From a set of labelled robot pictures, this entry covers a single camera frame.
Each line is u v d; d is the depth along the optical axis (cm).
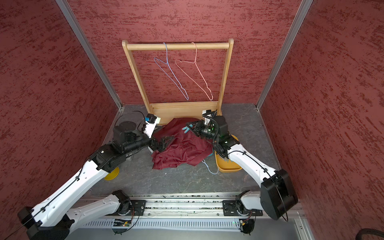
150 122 55
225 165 90
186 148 81
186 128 72
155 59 92
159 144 59
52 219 38
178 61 90
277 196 40
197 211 74
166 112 119
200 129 67
